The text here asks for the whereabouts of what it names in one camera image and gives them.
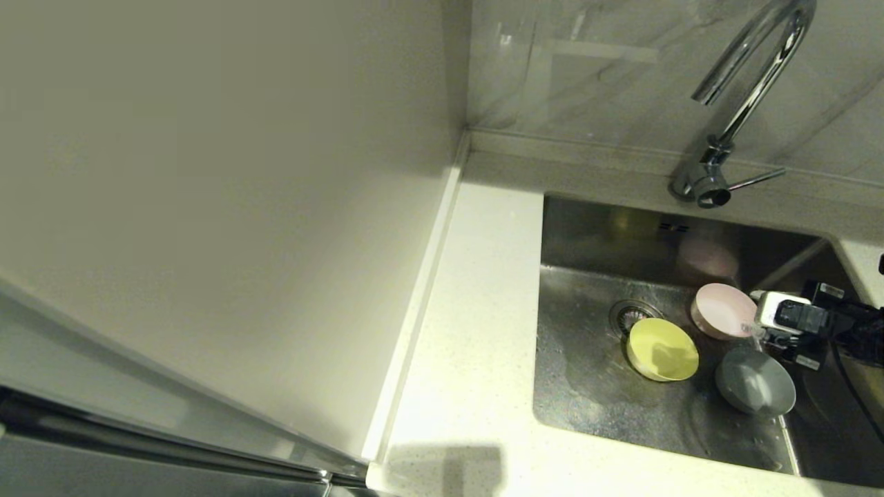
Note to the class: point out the pink round bowl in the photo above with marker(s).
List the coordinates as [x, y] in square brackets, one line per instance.
[722, 312]

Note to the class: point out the chrome gooseneck faucet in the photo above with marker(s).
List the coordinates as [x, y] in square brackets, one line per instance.
[706, 183]

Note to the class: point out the steel refrigerator door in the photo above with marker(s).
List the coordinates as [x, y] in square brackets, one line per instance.
[69, 345]

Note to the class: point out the white tall side panel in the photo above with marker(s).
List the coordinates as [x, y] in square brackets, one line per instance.
[207, 172]

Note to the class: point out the round metal drain strainer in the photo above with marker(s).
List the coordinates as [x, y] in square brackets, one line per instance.
[625, 316]

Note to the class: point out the yellow round bowl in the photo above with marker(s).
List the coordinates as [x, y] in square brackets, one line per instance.
[663, 351]

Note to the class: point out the stainless steel sink basin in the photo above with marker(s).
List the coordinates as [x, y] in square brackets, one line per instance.
[594, 407]

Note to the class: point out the grey round bowl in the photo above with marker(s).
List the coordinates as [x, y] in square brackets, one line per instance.
[756, 386]

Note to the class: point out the white countertop edge strip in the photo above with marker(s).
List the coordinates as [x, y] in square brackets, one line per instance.
[414, 310]

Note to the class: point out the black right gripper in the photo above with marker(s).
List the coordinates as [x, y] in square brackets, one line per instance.
[860, 328]

